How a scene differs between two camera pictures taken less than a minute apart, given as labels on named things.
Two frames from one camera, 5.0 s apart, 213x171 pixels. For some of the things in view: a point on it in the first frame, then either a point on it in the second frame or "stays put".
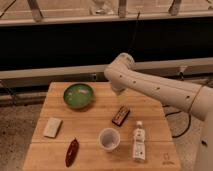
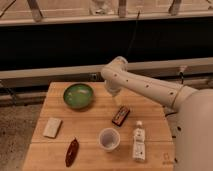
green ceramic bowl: (78, 95) stays put
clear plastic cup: (109, 139) stays put
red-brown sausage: (72, 153) stays put
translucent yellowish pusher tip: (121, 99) → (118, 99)
